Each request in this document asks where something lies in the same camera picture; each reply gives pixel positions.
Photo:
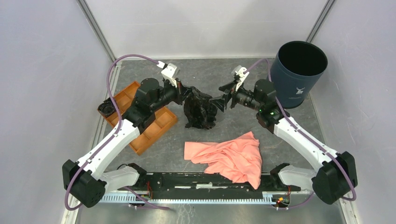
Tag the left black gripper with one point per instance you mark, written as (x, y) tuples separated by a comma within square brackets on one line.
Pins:
[(178, 91)]

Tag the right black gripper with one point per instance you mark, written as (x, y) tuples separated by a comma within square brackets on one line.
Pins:
[(220, 103)]

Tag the rolled black trash bag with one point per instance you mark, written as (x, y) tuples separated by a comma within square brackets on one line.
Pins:
[(106, 108)]

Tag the pink cloth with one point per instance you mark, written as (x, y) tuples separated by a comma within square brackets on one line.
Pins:
[(238, 160)]

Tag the black trash bag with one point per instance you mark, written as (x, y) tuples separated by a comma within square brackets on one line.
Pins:
[(106, 108), (199, 111)]

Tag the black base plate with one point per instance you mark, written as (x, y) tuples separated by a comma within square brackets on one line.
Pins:
[(206, 186)]

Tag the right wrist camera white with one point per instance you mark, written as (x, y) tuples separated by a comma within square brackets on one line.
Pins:
[(240, 73)]

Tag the dark blue trash bin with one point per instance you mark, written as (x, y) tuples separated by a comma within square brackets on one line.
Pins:
[(296, 68)]

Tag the orange compartment tray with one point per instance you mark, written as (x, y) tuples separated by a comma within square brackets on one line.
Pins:
[(165, 119)]

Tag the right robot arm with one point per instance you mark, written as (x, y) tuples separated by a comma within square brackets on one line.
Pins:
[(332, 175)]

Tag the aluminium slotted rail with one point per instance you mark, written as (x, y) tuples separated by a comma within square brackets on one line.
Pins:
[(128, 197)]

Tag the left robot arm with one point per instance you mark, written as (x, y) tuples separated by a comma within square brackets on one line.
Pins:
[(86, 178)]

